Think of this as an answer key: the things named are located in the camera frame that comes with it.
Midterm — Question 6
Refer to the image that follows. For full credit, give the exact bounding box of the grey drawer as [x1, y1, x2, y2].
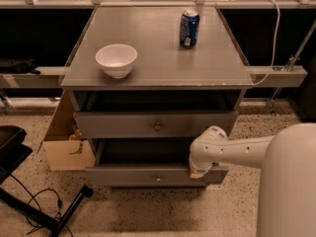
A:
[86, 137, 228, 188]
[73, 111, 238, 138]

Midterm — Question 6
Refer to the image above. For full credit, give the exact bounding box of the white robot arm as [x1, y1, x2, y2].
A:
[189, 122, 316, 237]

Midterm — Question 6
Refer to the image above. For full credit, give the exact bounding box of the grey top drawer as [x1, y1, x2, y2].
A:
[73, 111, 238, 138]

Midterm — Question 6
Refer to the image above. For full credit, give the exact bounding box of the grey drawer cabinet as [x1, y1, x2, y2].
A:
[58, 5, 254, 190]

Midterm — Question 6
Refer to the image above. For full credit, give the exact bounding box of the brown cardboard box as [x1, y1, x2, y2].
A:
[42, 92, 95, 171]

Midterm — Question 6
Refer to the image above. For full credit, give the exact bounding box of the white bowl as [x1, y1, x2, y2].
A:
[95, 44, 137, 79]

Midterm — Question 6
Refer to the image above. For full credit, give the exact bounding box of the blue soda can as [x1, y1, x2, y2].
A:
[180, 10, 199, 48]

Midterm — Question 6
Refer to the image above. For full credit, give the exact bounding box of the black stand with base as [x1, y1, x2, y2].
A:
[0, 125, 93, 237]

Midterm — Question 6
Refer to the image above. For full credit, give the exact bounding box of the white hanging cable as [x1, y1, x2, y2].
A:
[251, 0, 281, 87]

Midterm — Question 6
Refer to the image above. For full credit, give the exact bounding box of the grey metal rail frame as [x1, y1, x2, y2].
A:
[1, 0, 315, 97]

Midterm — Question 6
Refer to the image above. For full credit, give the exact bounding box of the black floor cable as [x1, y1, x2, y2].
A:
[9, 174, 75, 237]

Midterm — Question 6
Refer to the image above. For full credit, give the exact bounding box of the black object on rail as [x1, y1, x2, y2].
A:
[0, 58, 40, 75]

